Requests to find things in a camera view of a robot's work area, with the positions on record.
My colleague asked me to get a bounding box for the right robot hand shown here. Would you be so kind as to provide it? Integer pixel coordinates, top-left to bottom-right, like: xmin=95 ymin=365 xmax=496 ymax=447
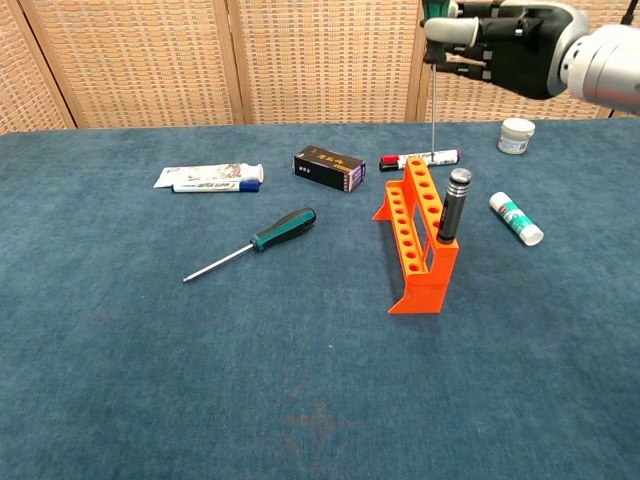
xmin=418 ymin=0 xmax=591 ymax=101

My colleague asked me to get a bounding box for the small green handled screwdriver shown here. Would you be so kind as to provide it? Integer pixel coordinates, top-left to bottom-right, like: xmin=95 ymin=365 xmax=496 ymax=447
xmin=421 ymin=0 xmax=459 ymax=164

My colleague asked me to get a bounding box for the silver black precision screwdriver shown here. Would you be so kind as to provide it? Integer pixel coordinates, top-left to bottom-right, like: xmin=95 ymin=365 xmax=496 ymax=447
xmin=436 ymin=168 xmax=473 ymax=246

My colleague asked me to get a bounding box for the rattan folding screen panel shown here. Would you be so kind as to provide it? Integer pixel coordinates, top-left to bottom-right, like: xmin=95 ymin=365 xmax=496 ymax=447
xmin=227 ymin=0 xmax=434 ymax=126
xmin=17 ymin=0 xmax=246 ymax=130
xmin=0 ymin=0 xmax=76 ymax=136
xmin=414 ymin=0 xmax=640 ymax=124

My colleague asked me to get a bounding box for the small white jar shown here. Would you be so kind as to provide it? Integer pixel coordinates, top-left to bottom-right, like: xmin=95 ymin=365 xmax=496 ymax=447
xmin=497 ymin=118 xmax=536 ymax=156

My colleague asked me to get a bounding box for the white green glue stick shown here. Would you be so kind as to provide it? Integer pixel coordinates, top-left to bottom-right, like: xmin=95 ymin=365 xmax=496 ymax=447
xmin=488 ymin=191 xmax=545 ymax=247

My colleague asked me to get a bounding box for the red capped white marker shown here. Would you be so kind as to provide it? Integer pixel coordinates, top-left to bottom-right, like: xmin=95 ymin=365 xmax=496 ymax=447
xmin=380 ymin=148 xmax=462 ymax=167

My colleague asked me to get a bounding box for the black cardboard box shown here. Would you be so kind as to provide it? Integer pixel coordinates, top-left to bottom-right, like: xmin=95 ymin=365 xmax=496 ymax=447
xmin=293 ymin=144 xmax=368 ymax=194

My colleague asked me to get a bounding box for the orange tool holder rack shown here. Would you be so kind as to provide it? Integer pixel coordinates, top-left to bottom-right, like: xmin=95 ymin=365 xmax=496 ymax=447
xmin=371 ymin=155 xmax=460 ymax=315

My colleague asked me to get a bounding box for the large green black screwdriver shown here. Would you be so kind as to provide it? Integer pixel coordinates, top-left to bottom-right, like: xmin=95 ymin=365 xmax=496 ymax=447
xmin=182 ymin=207 xmax=317 ymax=285

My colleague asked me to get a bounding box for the blue capped white marker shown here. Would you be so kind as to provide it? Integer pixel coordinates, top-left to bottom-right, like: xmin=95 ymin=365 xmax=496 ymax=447
xmin=170 ymin=179 xmax=262 ymax=195

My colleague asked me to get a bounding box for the white toothpaste tube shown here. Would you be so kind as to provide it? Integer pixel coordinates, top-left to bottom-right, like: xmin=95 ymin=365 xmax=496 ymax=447
xmin=152 ymin=162 xmax=265 ymax=190

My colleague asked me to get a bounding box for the blue felt table cover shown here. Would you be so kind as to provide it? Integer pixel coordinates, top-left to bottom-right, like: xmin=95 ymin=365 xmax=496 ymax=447
xmin=0 ymin=117 xmax=640 ymax=480

